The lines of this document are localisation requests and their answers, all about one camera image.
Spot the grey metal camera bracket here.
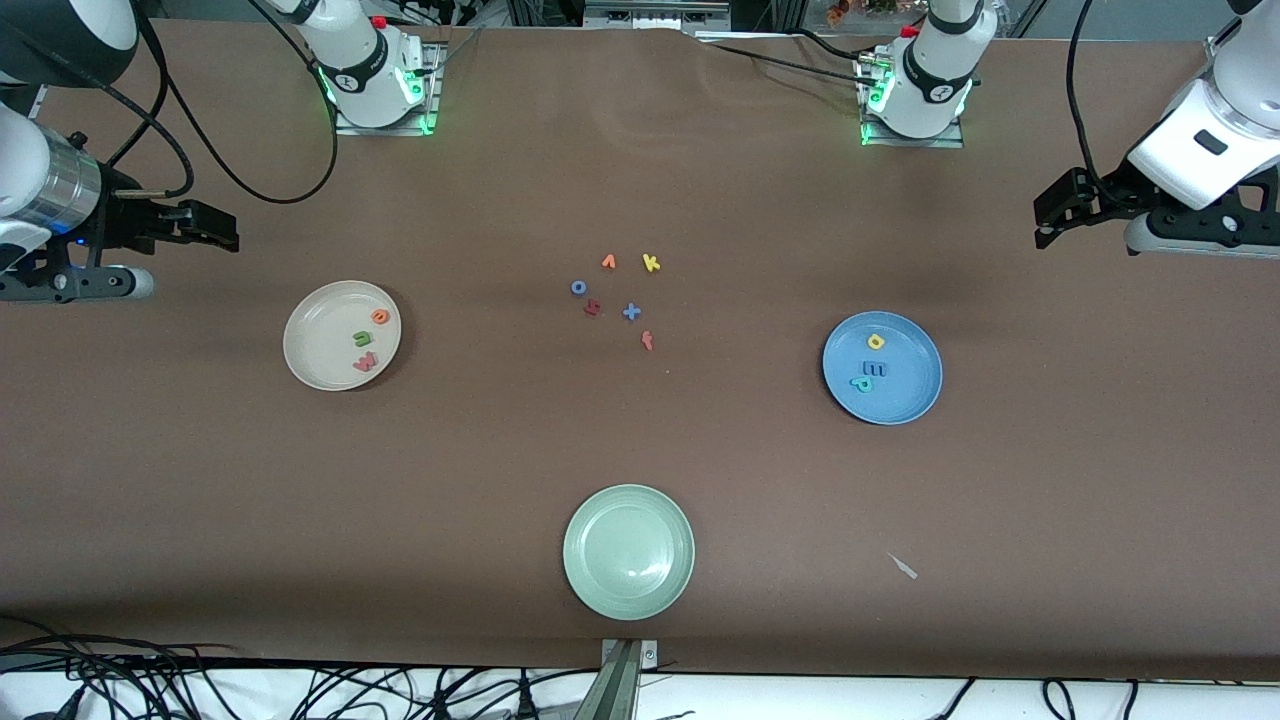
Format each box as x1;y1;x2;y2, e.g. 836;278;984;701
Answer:
585;638;661;720

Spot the brown table cover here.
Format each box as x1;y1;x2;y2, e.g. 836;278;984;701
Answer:
0;18;1280;683

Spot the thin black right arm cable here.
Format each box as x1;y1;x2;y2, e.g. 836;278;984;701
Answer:
95;80;196;199

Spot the blue plate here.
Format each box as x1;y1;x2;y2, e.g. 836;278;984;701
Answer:
822;310;944;427

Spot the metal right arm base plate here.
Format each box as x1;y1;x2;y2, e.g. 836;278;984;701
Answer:
332;42;443;137

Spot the black base cable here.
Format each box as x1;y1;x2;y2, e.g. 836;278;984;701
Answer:
697;28;893;89

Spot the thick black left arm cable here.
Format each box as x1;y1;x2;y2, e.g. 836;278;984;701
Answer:
1066;0;1109;191

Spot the black frame post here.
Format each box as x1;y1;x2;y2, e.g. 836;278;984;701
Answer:
508;0;586;29
730;0;806;31

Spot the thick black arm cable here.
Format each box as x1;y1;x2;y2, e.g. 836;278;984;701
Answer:
1066;0;1109;191
135;0;339;206

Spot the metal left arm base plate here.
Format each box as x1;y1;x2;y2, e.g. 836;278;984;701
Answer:
860;55;967;150

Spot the grey metal box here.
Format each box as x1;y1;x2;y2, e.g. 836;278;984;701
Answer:
585;0;731;31

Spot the green plate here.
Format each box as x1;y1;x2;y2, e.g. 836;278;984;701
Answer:
562;484;696;622

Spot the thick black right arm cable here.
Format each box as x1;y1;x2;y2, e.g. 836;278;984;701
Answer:
135;0;339;206

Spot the beige plate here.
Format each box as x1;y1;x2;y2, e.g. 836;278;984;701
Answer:
282;279;403;392

